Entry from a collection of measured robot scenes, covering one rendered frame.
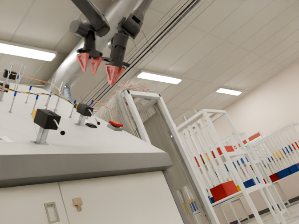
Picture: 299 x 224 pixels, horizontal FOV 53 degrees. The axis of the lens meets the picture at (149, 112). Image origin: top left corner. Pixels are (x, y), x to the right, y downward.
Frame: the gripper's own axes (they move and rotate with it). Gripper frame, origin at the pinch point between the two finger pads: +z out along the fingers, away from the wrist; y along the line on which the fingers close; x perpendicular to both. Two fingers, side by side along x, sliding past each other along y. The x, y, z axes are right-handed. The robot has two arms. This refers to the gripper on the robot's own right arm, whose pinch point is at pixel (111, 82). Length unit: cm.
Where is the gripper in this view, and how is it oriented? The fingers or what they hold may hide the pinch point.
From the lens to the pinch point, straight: 122.3
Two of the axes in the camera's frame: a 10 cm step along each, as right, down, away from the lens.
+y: -6.5, -1.3, -7.5
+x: 7.3, 1.6, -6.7
